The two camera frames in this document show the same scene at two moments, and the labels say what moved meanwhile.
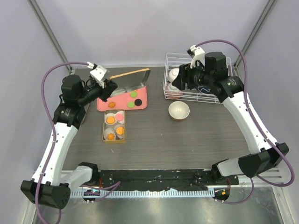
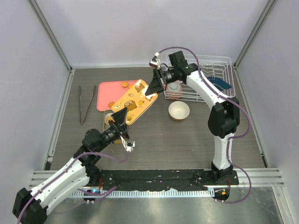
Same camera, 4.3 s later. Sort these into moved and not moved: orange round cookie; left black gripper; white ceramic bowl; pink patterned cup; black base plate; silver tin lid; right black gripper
Moved: right black gripper; silver tin lid; left black gripper
Not moved: white ceramic bowl; pink patterned cup; orange round cookie; black base plate
